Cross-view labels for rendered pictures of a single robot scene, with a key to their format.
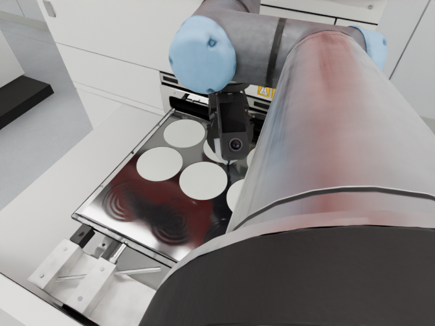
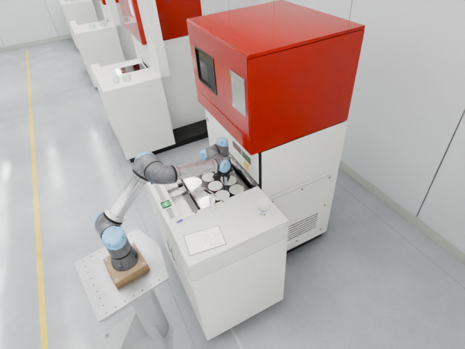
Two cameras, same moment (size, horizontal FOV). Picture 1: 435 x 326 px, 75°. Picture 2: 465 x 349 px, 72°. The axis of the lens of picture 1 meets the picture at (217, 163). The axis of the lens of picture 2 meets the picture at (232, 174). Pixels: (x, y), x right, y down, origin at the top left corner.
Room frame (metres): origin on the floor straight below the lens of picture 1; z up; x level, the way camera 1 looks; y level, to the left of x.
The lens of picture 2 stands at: (-0.81, -1.12, 2.38)
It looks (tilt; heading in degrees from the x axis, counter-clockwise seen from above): 40 degrees down; 40
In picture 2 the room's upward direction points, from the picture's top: 5 degrees counter-clockwise
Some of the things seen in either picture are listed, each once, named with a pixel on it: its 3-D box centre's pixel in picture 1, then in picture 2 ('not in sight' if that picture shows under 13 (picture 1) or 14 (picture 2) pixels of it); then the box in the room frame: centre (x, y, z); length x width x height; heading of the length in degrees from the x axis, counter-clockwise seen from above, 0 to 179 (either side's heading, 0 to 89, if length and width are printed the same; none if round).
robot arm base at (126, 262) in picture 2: not in sight; (122, 254); (-0.38, 0.08, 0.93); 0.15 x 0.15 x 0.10
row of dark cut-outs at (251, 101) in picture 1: (238, 97); (241, 167); (0.57, -0.05, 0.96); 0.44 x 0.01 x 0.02; 64
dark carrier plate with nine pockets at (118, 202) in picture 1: (203, 180); (215, 185); (0.37, 0.03, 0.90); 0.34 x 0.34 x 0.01; 64
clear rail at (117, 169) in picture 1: (132, 154); not in sight; (0.44, 0.19, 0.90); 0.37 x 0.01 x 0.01; 154
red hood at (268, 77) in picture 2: not in sight; (267, 70); (0.93, -0.03, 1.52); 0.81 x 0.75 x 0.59; 64
